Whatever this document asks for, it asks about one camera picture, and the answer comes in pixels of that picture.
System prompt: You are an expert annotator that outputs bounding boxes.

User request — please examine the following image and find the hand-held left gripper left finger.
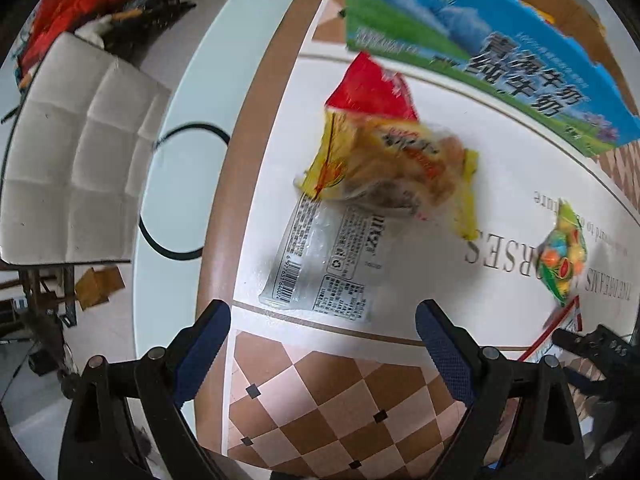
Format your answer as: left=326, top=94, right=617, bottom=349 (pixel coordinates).
left=57, top=299, right=232, bottom=480

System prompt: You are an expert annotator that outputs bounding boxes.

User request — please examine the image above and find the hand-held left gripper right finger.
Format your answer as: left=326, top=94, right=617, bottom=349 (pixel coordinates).
left=415, top=299, right=588, bottom=480

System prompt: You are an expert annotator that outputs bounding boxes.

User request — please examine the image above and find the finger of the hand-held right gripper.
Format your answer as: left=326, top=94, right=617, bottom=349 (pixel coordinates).
left=562, top=366, right=607, bottom=398
left=551, top=327, right=598, bottom=361

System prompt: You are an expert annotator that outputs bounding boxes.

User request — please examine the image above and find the long red white packet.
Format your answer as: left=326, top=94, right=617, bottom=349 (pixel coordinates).
left=517, top=296, right=583, bottom=363

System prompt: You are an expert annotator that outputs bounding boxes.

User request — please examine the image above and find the colourful candy bag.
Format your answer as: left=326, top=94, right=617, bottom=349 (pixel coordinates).
left=542, top=200, right=588, bottom=307

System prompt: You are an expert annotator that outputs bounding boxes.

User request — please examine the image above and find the clear white cookie packet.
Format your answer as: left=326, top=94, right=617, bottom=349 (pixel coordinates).
left=259, top=192, right=376, bottom=323

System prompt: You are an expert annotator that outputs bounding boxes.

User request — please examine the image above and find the yellow clear bread packet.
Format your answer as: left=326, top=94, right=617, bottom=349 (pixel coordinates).
left=294, top=110, right=480, bottom=241

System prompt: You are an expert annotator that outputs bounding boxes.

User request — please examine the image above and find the small red snack packet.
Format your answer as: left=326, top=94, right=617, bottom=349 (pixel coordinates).
left=325, top=51, right=420, bottom=122

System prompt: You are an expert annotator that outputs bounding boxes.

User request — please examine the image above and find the small cardboard box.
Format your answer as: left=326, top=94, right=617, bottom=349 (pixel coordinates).
left=75, top=266, right=126, bottom=311

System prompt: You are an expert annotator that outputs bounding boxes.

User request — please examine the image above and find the dark wooden chair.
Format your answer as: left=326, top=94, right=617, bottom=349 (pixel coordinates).
left=0, top=265, right=76, bottom=396

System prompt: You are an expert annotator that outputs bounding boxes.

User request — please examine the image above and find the white padded chair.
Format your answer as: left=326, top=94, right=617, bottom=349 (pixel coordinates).
left=0, top=32, right=173, bottom=265

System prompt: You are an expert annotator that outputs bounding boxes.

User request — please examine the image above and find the white goose plush toy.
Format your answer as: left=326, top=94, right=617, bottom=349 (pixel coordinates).
left=75, top=10, right=141, bottom=43

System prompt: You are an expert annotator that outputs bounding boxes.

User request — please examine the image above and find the black folded cart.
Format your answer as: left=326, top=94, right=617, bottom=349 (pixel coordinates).
left=95, top=0, right=198, bottom=56

